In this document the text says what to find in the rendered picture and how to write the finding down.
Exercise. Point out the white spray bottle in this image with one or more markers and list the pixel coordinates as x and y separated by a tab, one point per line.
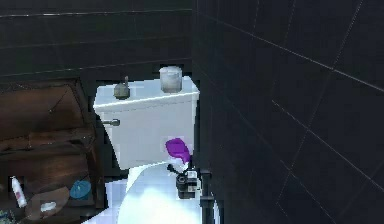
18	192

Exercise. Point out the white toilet paper roll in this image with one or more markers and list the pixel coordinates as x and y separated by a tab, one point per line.
170	80

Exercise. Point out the grey pump dispenser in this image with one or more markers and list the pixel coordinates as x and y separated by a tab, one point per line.
121	90

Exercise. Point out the blue round container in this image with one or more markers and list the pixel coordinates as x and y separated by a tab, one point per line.
80	190

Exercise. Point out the purple dispenser bottle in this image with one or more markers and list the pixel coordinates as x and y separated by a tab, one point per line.
178	149

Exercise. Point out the brown round dish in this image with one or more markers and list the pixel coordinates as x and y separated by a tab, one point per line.
50	196

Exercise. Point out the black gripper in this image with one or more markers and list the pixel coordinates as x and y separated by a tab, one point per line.
182	186

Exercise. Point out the brown wooden cabinet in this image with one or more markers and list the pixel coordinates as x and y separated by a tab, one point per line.
46	133

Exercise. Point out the white soap bar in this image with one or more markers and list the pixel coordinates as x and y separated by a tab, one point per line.
48	206

